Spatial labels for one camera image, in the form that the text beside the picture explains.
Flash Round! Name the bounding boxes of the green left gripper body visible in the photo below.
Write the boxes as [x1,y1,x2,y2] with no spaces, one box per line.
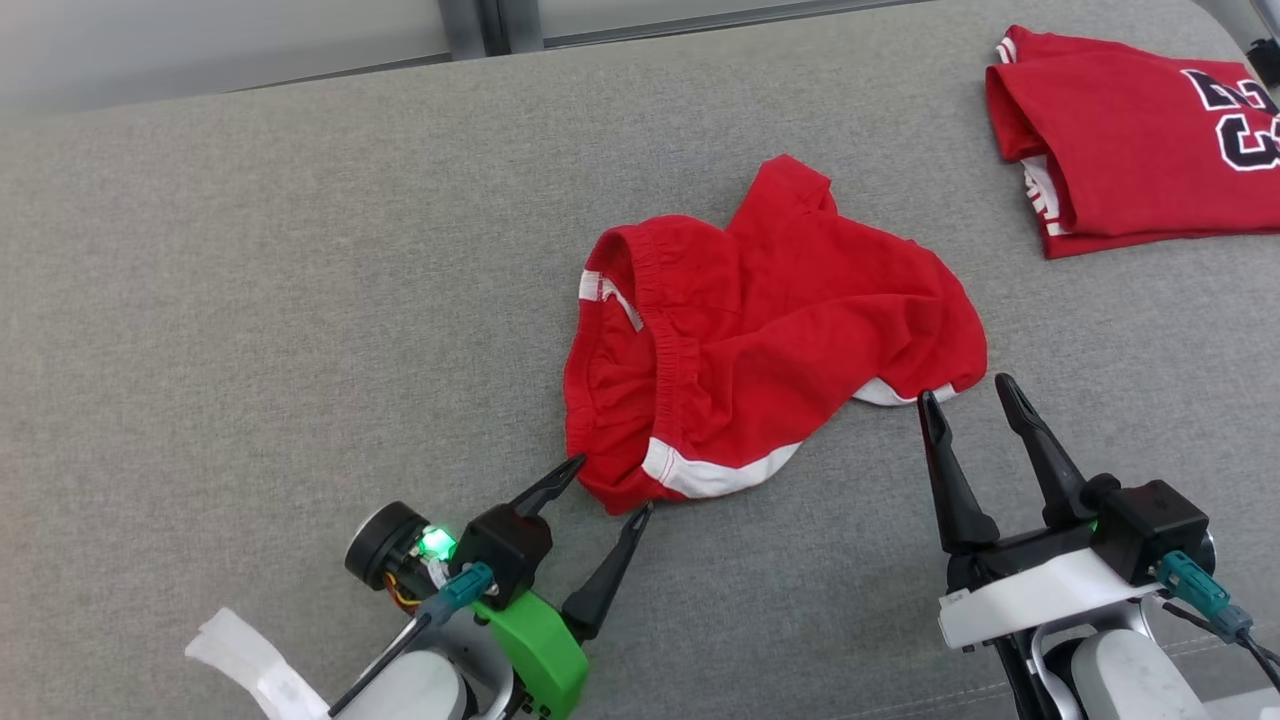
[470,590,591,720]

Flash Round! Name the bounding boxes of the teal left camera connector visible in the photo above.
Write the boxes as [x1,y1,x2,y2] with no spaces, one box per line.
[418,562,497,627]

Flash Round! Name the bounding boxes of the grey double partition post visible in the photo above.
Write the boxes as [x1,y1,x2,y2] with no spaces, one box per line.
[438,0,547,59]

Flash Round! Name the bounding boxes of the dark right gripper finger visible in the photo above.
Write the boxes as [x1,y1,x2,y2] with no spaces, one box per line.
[995,373,1096,531]
[917,390,1001,556]

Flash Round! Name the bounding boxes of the teal right camera connector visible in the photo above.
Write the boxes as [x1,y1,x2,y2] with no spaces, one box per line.
[1155,552,1256,643]

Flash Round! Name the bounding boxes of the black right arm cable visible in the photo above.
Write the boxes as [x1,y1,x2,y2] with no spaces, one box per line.
[1160,600,1280,693]

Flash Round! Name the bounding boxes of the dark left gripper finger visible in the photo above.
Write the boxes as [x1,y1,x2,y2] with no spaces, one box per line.
[510,455,588,519]
[560,502,654,643]

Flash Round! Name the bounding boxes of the teal camera connector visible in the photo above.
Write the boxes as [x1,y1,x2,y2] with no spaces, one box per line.
[1155,552,1256,643]
[418,562,497,627]

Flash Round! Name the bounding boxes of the red jersey with white sleeves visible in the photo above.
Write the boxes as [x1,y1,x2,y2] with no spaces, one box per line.
[985,25,1280,260]

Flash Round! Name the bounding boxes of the grey fabric sofa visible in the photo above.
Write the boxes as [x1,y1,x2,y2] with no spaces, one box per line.
[0,0,1280,720]

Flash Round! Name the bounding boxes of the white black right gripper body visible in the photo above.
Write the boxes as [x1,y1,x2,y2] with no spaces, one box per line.
[938,525,1166,651]

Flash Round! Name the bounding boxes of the white left cable label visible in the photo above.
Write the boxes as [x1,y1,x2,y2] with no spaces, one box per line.
[185,607,333,720]

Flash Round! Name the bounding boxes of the red shorts with white trim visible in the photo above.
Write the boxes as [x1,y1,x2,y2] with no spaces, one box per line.
[563,155,989,516]

